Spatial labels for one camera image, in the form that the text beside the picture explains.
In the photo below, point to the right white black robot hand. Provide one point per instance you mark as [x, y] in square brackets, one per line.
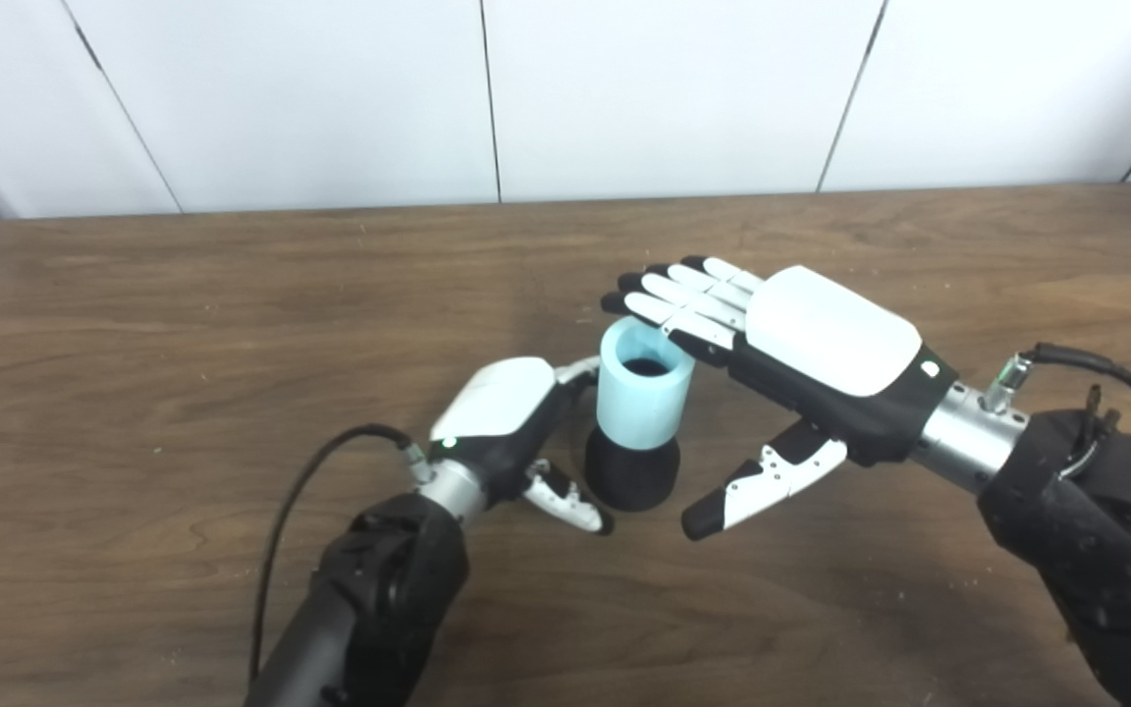
[831, 334]

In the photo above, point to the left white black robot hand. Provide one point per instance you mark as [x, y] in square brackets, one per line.
[492, 403]

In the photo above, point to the black funnel-shaped nozzle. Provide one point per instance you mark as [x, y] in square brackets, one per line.
[629, 476]

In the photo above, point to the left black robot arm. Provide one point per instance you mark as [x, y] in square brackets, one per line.
[369, 599]

